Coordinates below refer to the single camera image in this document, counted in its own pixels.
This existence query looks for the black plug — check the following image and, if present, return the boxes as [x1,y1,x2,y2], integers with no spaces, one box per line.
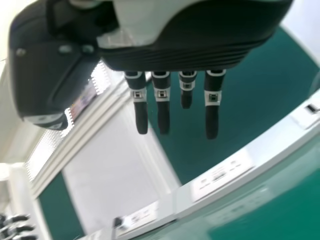
[112,216,124,230]

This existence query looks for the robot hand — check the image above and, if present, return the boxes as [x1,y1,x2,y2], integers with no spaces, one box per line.
[0,213,38,240]
[7,0,295,141]

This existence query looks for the aluminium partition frame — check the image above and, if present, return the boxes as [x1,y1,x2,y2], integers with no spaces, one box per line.
[29,62,133,198]

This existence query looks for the colourful printed label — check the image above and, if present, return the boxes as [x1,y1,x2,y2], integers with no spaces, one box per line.
[71,89,98,118]

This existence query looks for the white socket strip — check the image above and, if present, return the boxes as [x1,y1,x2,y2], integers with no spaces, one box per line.
[291,98,320,130]
[191,151,256,204]
[119,201,161,231]

